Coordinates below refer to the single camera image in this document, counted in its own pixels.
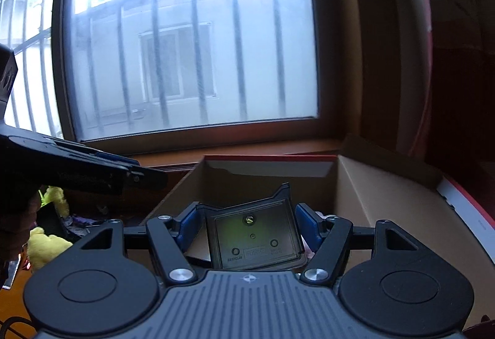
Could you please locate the small yellow plush toy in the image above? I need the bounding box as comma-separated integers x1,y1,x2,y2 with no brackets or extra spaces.
39,185,70,218

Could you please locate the right red cardboard box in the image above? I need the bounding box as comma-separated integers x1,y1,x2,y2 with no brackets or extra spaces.
153,137,494,338

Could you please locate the large yellow plush toy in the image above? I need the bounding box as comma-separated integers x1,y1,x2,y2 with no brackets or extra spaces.
27,227,72,273

